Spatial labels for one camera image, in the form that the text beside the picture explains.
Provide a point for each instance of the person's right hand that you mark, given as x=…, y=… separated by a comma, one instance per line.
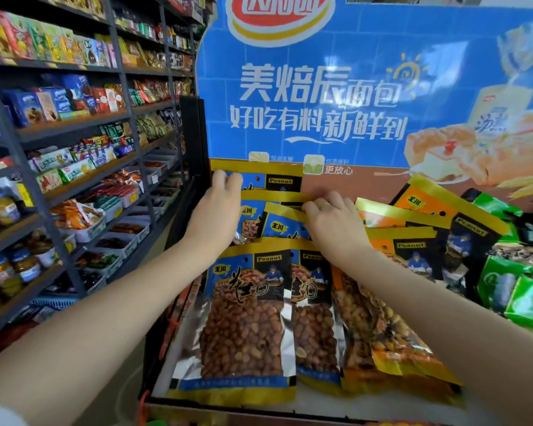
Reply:
x=337, y=232

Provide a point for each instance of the person's left hand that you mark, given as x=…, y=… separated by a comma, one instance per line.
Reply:
x=213, y=217

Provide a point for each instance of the person's left fingers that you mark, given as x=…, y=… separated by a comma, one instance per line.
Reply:
x=227, y=181

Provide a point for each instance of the person's right fingers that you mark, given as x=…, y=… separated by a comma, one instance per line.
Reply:
x=328, y=206

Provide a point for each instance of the blue peanut packet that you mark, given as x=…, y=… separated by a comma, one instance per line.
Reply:
x=284, y=224
x=251, y=217
x=271, y=175
x=244, y=323
x=313, y=323

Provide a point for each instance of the person's left forearm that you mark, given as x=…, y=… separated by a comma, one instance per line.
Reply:
x=93, y=332

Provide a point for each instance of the person's right forearm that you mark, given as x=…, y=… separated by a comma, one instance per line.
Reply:
x=462, y=341

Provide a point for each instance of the orange peanut packet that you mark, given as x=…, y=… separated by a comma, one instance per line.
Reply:
x=395, y=215
x=462, y=230
x=408, y=252
x=382, y=332

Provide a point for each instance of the blue bread advertisement board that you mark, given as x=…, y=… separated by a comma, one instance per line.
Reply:
x=346, y=93

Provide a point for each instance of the row of white snack trays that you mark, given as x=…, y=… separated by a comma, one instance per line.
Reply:
x=115, y=230

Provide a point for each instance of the shelves of assorted snack goods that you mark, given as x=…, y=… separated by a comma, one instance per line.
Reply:
x=160, y=62

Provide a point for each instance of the row of small candy packs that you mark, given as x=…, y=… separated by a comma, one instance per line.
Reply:
x=80, y=157

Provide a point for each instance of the green snack packet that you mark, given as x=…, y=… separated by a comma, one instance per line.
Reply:
x=499, y=281
x=497, y=204
x=531, y=306

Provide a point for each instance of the black display bin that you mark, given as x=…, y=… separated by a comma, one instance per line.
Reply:
x=160, y=350

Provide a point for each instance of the black metal shelf rack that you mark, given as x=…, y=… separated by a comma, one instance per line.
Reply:
x=40, y=128

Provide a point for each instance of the row of blue biscuit boxes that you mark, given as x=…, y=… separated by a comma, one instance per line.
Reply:
x=49, y=101

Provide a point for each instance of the blue plastic basket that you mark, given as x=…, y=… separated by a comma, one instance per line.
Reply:
x=53, y=302

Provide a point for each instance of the row of colourful snack bags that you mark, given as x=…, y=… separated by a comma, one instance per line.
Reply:
x=49, y=42

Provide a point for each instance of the group of glass fruit jars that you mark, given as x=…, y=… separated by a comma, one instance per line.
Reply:
x=2, y=275

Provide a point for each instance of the white sleeve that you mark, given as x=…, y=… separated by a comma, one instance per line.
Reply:
x=0, y=416

